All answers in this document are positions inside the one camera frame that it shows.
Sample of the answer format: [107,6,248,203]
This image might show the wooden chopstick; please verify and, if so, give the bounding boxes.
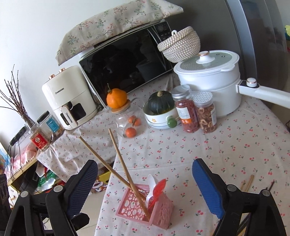
[240,174,255,192]
[79,136,132,190]
[109,128,151,221]

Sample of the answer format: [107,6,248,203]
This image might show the red plastic spoon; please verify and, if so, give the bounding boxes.
[148,179,167,209]

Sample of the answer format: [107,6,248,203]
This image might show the white plastic spoon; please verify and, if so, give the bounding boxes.
[145,174,158,207]

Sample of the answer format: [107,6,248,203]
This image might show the cherry print tablecloth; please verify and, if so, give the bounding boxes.
[37,96,289,235]

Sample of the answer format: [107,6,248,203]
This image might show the jar with red label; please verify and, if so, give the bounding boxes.
[28,123,54,152]

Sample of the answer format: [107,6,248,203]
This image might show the pink perforated utensil holder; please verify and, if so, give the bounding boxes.
[115,184,176,231]

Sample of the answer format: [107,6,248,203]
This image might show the jar with blue label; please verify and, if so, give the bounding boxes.
[37,111,64,140]

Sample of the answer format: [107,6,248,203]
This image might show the jar of red goji berries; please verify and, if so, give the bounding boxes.
[171,85,200,133]

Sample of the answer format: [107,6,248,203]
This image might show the white enamel pot green knob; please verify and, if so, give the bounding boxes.
[143,102,181,129]

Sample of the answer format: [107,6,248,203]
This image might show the glass jar with wooden lid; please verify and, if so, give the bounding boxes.
[111,99,146,138]

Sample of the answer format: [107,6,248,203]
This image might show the jar of dried fruit slices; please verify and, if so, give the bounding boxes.
[193,91,217,133]

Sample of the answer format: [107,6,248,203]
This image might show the cream air fryer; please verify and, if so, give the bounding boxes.
[42,65,97,130]

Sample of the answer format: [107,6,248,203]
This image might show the dry twig bundle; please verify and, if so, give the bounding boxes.
[1,65,35,129]

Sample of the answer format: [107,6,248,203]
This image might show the large orange fruit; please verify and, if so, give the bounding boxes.
[106,84,127,109]

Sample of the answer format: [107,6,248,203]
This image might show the dark green pumpkin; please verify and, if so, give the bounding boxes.
[148,90,175,115]

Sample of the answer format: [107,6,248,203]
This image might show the white electric cooking pot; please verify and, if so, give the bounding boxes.
[173,50,289,117]

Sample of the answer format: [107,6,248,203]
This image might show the black microwave oven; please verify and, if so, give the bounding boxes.
[79,20,173,107]

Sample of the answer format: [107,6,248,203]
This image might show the woven basket with lid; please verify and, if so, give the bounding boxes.
[157,26,201,63]

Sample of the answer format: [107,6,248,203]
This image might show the floral cloth microwave cover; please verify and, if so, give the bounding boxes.
[55,1,183,65]

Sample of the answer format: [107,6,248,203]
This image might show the dark grey refrigerator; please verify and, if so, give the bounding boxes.
[166,0,288,89]

